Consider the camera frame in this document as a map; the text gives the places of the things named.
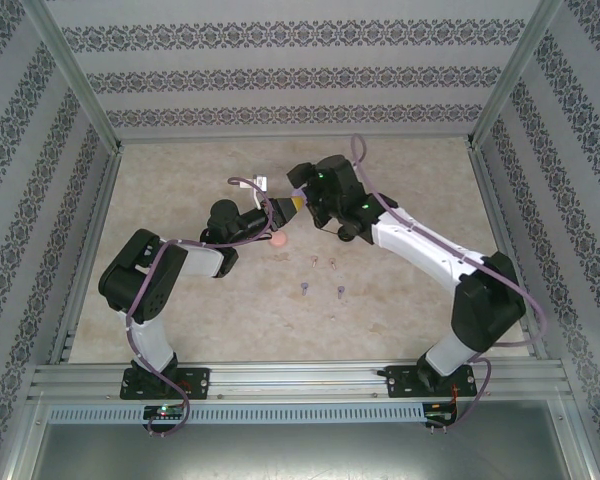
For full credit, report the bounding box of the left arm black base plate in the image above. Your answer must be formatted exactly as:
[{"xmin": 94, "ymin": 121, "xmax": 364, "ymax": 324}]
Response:
[{"xmin": 119, "ymin": 367, "xmax": 212, "ymax": 401}]

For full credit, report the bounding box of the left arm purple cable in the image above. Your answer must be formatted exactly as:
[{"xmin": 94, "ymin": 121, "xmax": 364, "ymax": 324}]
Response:
[{"xmin": 124, "ymin": 175, "xmax": 276, "ymax": 437}]

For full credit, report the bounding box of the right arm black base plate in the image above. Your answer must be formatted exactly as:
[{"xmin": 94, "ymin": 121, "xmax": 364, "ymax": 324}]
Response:
[{"xmin": 385, "ymin": 364, "xmax": 479, "ymax": 400}]

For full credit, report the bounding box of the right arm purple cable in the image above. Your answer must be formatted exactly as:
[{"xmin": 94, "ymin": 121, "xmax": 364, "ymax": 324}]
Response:
[{"xmin": 349, "ymin": 133, "xmax": 549, "ymax": 432}]

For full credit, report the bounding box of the aluminium mounting rail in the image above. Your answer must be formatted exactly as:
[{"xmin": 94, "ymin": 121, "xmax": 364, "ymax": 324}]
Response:
[{"xmin": 27, "ymin": 362, "xmax": 574, "ymax": 401}]

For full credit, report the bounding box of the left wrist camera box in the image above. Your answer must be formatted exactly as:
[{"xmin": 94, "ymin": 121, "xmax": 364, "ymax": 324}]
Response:
[{"xmin": 251, "ymin": 174, "xmax": 272, "ymax": 210}]

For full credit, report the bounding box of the slotted grey cable duct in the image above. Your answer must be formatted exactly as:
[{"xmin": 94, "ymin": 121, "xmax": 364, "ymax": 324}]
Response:
[{"xmin": 47, "ymin": 402, "xmax": 426, "ymax": 424}]

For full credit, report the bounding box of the grey metal panel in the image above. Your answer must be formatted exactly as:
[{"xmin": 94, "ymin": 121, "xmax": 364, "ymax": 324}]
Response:
[{"xmin": 9, "ymin": 399, "xmax": 600, "ymax": 480}]

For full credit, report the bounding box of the aluminium frame post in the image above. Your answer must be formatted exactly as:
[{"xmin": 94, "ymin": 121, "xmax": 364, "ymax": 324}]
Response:
[
  {"xmin": 467, "ymin": 0, "xmax": 566, "ymax": 149},
  {"xmin": 27, "ymin": 0, "xmax": 124, "ymax": 154}
]

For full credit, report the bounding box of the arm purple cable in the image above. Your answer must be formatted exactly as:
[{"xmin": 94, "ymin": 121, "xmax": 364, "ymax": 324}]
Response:
[
  {"xmin": 349, "ymin": 133, "xmax": 549, "ymax": 432},
  {"xmin": 124, "ymin": 175, "xmax": 276, "ymax": 437}
]

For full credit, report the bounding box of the aluminium side rail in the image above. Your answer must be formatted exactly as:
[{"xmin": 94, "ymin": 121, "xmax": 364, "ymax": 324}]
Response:
[
  {"xmin": 467, "ymin": 142, "xmax": 549, "ymax": 360},
  {"xmin": 49, "ymin": 147, "xmax": 124, "ymax": 364}
]

